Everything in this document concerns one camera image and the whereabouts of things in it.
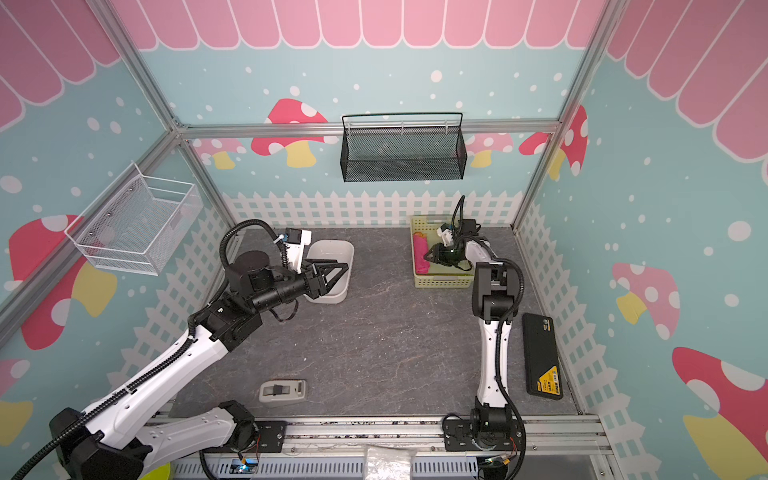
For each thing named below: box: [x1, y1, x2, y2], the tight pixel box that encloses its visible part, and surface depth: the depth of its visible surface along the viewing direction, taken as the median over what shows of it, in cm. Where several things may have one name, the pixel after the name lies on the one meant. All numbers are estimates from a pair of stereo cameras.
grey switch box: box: [259, 379, 307, 403], surface depth 80 cm
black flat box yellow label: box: [522, 313, 563, 400], surface depth 87 cm
